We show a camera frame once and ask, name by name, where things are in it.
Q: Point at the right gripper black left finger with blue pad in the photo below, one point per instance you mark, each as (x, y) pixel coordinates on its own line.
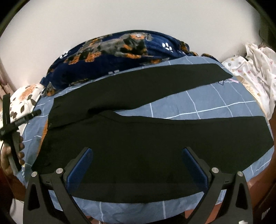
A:
(49, 198)

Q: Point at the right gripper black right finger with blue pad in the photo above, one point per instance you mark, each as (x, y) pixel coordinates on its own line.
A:
(236, 206)

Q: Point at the black pants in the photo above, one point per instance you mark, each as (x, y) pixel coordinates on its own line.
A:
(138, 159)

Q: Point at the person's left hand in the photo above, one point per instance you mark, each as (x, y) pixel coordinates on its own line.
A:
(6, 153)

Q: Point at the white floral pillow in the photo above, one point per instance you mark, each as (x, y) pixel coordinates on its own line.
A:
(24, 100)

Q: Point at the blue checked bed sheet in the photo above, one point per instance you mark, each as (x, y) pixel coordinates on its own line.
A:
(219, 100)

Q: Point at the navy dog print blanket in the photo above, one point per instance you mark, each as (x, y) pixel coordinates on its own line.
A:
(109, 54)

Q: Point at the white patterned crumpled sheet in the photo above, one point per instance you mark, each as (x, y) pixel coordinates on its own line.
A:
(256, 71)

